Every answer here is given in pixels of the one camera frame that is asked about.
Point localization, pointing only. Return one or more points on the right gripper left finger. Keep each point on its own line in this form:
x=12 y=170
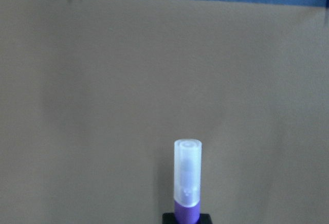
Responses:
x=168 y=218

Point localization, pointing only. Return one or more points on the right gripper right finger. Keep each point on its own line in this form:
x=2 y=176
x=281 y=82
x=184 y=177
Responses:
x=204 y=219

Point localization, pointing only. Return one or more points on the purple highlighter pen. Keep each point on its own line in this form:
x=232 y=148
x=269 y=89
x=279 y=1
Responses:
x=187 y=180

